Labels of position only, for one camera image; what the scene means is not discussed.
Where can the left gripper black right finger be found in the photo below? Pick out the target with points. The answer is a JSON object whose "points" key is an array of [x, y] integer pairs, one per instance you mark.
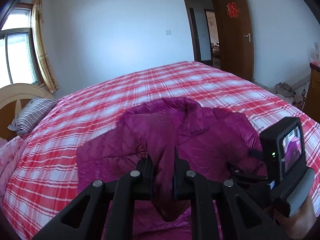
{"points": [[221, 210]]}

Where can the striped pillow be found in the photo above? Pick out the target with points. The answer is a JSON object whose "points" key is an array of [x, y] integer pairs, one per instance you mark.
{"points": [[34, 111]]}

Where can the pink floral quilt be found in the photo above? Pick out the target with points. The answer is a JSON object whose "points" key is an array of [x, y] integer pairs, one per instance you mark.
{"points": [[10, 154]]}

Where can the red paper door decoration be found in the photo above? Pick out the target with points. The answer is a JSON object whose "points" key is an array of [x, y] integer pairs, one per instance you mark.
{"points": [[232, 10]]}

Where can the camera with screen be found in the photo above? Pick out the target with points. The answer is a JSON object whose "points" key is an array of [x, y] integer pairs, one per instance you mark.
{"points": [[283, 146]]}

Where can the silver door handle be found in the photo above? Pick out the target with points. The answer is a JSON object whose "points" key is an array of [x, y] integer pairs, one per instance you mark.
{"points": [[248, 36]]}

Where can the window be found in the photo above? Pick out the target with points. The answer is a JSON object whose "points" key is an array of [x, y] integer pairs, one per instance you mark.
{"points": [[18, 59]]}

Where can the red white plaid bedspread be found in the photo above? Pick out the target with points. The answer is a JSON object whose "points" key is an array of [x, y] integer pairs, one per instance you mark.
{"points": [[46, 176]]}

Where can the right hand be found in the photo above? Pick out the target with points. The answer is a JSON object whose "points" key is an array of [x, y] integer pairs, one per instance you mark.
{"points": [[299, 224]]}

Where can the yellow curtain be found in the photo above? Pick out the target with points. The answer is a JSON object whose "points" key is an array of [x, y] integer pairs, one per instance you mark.
{"points": [[43, 61]]}

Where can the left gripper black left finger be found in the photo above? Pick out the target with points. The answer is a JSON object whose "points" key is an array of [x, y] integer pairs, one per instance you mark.
{"points": [[103, 210]]}

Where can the brown wooden door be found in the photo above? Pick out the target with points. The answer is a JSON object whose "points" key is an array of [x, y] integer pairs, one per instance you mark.
{"points": [[237, 53]]}

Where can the wooden headboard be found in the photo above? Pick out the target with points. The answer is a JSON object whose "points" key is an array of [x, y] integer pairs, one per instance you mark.
{"points": [[13, 98]]}

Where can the wooden cabinet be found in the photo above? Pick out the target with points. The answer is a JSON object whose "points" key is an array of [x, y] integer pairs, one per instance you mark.
{"points": [[312, 104]]}

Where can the clothes pile on floor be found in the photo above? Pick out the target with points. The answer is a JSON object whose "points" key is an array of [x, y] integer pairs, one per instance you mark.
{"points": [[286, 93]]}

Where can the magenta down jacket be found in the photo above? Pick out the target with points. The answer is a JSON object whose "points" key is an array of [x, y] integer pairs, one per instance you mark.
{"points": [[207, 138]]}

